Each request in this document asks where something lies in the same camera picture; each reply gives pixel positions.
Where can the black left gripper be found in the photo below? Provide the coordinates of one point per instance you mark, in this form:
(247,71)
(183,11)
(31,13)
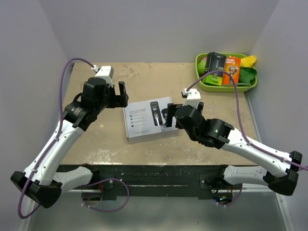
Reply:
(118,100)

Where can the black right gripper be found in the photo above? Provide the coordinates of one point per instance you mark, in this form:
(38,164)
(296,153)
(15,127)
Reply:
(169,116)

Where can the white clipper kit box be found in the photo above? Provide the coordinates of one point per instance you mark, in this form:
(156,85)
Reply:
(146,121)

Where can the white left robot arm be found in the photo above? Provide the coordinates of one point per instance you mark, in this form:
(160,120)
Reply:
(40,181)

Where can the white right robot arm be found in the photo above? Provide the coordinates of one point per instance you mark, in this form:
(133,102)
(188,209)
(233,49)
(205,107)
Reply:
(273,168)

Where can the green plastic basket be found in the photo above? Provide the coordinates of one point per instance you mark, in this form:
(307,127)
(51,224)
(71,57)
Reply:
(241,87)

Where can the black razor box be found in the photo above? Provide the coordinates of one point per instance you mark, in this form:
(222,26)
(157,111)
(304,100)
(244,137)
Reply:
(214,62)

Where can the orange razor package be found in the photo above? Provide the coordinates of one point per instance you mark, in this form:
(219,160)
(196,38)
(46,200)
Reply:
(232,66)

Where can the green leaf item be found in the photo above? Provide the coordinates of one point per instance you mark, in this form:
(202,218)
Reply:
(247,74)

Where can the yellow cloth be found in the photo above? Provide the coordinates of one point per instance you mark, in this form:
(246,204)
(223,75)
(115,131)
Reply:
(248,61)

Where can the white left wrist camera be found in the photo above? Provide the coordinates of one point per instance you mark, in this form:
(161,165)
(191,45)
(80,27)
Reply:
(104,72)

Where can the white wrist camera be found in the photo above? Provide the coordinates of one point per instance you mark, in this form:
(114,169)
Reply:
(104,72)
(192,97)

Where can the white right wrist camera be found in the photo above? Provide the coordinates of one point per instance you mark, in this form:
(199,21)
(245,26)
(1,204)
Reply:
(192,97)

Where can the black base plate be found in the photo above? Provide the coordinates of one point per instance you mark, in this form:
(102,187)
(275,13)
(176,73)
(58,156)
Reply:
(199,181)

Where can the aluminium rail frame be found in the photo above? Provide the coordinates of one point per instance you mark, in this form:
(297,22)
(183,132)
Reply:
(240,190)

